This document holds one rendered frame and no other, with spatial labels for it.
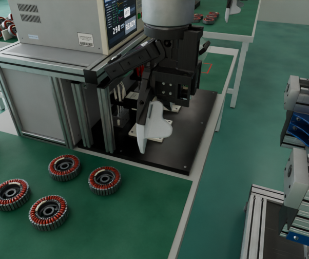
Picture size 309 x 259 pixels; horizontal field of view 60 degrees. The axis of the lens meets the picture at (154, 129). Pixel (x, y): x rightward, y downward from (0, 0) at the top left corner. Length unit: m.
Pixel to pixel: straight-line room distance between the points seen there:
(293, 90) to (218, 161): 1.20
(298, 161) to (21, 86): 0.96
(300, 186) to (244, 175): 1.42
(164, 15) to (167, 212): 0.64
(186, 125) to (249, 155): 1.19
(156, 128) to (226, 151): 1.89
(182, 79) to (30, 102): 0.82
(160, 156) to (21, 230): 0.52
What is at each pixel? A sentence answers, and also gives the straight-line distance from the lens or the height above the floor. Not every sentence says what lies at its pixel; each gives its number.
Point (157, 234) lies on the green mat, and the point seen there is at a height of 0.75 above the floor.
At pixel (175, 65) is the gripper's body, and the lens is 0.42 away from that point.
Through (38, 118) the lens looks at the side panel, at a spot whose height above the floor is 0.86.
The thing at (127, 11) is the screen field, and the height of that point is 1.22.
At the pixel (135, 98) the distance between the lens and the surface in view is 1.09.
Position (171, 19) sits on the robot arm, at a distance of 0.38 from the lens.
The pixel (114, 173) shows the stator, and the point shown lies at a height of 0.79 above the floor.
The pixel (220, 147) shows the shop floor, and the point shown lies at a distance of 2.33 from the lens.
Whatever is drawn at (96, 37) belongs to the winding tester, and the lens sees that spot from 0.99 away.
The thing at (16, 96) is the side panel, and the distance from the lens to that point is 1.18.
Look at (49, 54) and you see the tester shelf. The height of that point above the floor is 1.11.
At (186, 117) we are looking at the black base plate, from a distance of 1.25.
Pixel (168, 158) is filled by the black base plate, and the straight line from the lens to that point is 1.02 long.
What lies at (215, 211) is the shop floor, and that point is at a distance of 1.86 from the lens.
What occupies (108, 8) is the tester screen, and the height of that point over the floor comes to 1.26.
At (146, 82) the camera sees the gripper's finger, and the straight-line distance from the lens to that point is 0.42.
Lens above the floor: 1.46
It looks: 36 degrees down
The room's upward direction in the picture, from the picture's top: straight up
